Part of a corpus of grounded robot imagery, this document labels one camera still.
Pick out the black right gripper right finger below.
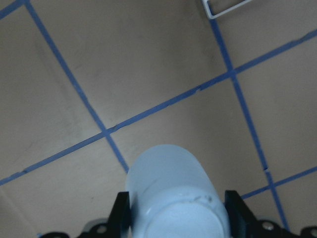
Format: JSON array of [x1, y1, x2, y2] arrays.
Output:
[[224, 190, 257, 238]]

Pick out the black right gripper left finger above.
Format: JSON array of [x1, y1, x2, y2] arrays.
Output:
[[106, 191, 131, 238]]

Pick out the light blue cup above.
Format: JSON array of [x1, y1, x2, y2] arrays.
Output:
[[126, 144, 231, 238]]

